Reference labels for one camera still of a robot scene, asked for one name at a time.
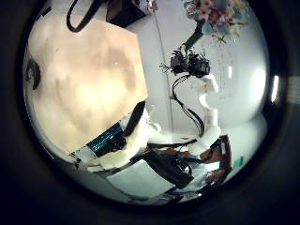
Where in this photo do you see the flower bouquet green stem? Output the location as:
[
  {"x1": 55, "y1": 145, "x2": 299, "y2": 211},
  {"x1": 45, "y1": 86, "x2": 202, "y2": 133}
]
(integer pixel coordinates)
[{"x1": 182, "y1": 0, "x2": 251, "y2": 53}]

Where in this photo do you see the brown cardboard box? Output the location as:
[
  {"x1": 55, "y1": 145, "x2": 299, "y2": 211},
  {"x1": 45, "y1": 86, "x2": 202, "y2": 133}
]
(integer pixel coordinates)
[{"x1": 105, "y1": 0, "x2": 151, "y2": 29}]

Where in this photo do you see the black device box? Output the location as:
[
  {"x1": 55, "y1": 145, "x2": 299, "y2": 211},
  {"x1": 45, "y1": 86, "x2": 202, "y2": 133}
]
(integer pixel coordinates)
[{"x1": 130, "y1": 149, "x2": 195, "y2": 190}]

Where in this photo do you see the teal strip on table edge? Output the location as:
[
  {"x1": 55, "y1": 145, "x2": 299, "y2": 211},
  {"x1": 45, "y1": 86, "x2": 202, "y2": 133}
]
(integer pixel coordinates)
[{"x1": 85, "y1": 122, "x2": 125, "y2": 158}]

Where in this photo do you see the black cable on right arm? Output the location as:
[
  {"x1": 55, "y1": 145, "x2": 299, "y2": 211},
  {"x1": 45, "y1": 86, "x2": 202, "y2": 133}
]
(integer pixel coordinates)
[{"x1": 171, "y1": 74, "x2": 205, "y2": 139}]

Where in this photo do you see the black flat strap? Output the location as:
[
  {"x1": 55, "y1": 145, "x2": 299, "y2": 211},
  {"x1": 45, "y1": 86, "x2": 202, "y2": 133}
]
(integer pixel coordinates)
[{"x1": 123, "y1": 100, "x2": 147, "y2": 138}]

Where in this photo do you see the black looped cable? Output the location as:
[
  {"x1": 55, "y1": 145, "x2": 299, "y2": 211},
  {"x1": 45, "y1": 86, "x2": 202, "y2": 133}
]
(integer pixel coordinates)
[{"x1": 66, "y1": 0, "x2": 104, "y2": 34}]

